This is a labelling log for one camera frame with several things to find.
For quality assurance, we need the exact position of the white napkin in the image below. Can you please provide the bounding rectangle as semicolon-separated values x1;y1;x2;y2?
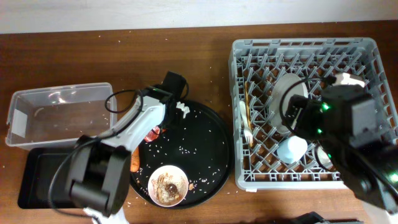
176;101;190;119

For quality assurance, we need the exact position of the red snack wrapper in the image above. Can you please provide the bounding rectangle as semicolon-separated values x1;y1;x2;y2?
144;126;165;142

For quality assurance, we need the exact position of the light blue cup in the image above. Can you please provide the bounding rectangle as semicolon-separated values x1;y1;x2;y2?
276;136;308;164

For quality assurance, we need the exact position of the grey round plate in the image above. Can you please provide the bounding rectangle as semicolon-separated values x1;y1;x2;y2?
268;73;308;134

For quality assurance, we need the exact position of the white paper cup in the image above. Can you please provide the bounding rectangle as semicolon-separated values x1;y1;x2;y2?
313;146;333;169

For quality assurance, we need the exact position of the orange carrot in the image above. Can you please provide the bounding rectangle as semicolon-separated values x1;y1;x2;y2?
130;147;140;172

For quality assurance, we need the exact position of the white plastic fork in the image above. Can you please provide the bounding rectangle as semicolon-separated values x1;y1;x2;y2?
239;101;253;146

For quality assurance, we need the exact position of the white bowl with leftovers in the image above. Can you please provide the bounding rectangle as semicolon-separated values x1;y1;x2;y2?
147;165;189;208

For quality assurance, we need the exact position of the wooden chopstick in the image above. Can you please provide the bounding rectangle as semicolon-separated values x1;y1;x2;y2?
244;82;253;147

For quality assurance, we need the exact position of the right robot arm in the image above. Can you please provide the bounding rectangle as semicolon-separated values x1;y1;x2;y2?
281;85;397;223

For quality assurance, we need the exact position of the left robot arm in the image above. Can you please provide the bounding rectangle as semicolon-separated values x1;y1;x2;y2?
48;72;189;223

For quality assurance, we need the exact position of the grey plastic dishwasher rack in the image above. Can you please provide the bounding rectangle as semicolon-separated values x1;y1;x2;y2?
228;38;397;191

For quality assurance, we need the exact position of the round black serving tray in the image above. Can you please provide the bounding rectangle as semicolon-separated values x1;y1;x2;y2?
130;101;234;209

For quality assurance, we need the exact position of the clear plastic bin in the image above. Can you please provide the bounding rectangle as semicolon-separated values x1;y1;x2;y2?
5;82;118;151

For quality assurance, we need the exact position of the black rectangular tray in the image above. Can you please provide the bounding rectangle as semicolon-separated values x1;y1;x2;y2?
17;147;75;209

